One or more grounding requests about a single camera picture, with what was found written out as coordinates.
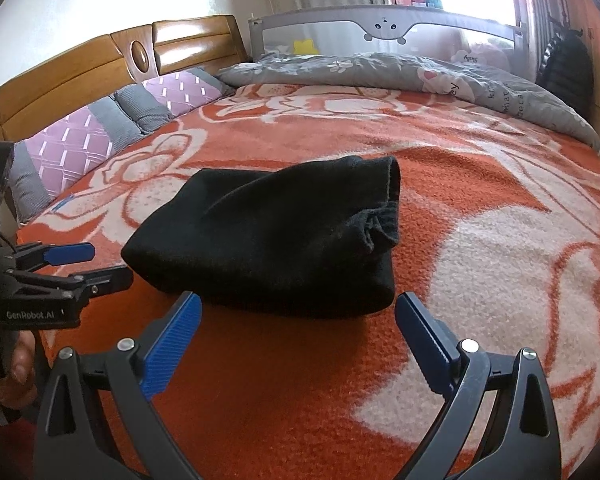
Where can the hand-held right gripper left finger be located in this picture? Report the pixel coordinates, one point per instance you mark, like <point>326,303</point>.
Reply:
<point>172,345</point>

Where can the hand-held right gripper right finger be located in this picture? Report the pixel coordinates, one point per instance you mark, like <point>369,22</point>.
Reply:
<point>425,345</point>

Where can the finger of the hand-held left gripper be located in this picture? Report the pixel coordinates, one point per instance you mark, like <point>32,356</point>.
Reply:
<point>105,280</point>
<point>70,253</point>

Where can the black pants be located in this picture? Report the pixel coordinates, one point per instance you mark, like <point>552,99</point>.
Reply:
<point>260,240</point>

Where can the person's left hand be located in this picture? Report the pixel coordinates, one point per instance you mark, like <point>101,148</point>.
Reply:
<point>22,365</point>

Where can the purple and grey quilted pillow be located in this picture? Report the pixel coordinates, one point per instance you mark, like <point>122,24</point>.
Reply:
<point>180,90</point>
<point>65,150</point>

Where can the orange floral blanket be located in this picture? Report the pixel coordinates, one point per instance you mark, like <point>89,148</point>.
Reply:
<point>480,185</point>

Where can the wooden headboard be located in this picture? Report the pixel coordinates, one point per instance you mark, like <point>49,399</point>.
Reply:
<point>80,70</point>

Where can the grey floral quilt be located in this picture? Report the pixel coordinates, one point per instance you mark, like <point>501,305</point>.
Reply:
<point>380,72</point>

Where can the yellow toy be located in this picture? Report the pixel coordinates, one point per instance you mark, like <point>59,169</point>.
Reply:
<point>306,46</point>

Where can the black hanging jacket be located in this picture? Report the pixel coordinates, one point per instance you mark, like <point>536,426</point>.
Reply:
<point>565,70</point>

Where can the grey bed guard rail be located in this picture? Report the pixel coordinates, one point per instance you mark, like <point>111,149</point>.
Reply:
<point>330,17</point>

